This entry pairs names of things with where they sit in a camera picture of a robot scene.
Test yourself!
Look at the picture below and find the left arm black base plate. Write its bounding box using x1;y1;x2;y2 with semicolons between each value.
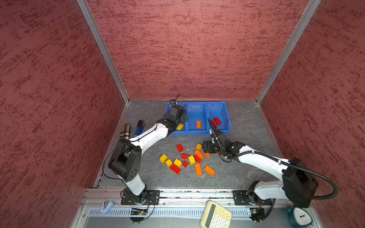
121;190;161;205

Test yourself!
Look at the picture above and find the red lego long bottom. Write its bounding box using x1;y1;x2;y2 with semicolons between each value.
170;164;181;175

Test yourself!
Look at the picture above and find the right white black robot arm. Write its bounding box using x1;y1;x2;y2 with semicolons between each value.
210;129;318;208

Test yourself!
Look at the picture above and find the blue three-compartment bin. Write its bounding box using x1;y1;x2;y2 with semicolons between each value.
172;102;232;135

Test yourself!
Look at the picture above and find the cream calculator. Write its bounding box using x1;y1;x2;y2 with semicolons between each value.
200;200;232;228

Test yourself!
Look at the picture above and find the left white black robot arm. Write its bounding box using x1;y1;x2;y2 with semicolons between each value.
107;100;188;204

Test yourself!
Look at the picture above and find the yellow lego far left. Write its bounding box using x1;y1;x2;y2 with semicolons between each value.
159;154;168;163

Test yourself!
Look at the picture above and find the dark green alarm clock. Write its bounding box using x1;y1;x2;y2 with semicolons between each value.
286;206;313;228

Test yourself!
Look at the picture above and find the yellow lego lower middle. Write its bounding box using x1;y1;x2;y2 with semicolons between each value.
174;159;182;168

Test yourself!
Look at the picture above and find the yellow lego lower left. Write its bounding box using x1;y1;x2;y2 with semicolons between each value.
165;159;173;168

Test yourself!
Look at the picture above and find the plaid brown glasses case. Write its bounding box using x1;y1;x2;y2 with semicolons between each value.
119;123;131;140

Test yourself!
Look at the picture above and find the yellow lego long slanted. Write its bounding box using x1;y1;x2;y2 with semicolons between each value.
176;123;184;131

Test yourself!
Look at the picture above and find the yellow lego centre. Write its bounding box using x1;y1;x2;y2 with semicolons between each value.
188;155;196;165

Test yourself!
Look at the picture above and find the red lego top long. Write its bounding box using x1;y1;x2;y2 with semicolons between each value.
213;117;221;126

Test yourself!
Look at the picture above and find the small clear plastic piece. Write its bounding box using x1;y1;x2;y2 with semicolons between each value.
100;200;117;215

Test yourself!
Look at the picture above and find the red lego long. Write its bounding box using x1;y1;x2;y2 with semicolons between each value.
170;164;181;175
213;117;221;126

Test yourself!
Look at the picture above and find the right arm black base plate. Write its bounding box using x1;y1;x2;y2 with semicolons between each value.
232;190;272;207

